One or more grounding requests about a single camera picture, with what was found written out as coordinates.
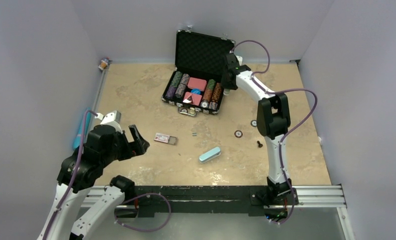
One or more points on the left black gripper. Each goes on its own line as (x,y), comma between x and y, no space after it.
(138,147)

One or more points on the blue stapler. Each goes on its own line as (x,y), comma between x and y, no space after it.
(209,155)

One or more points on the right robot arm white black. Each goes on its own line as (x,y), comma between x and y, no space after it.
(273,120)

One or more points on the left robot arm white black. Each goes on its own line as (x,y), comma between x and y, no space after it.
(104,144)

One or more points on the red white staple box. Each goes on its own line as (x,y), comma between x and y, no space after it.
(164,138)

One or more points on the teal cylinder tool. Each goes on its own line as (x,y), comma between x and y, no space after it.
(77,139)

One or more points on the blue dealer button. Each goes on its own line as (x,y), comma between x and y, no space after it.
(195,91)

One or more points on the black poker chip case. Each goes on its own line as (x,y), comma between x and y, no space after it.
(197,56)

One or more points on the pink card deck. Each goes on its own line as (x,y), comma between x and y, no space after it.
(197,83)

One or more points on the small orange bottle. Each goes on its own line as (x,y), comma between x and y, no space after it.
(104,63)

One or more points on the brown poker chip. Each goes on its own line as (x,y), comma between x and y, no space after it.
(238,134)

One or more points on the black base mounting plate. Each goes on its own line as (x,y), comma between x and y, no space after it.
(253,200)

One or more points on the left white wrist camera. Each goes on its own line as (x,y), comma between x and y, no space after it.
(111,119)

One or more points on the aluminium frame rail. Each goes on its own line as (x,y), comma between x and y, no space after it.
(102,202)

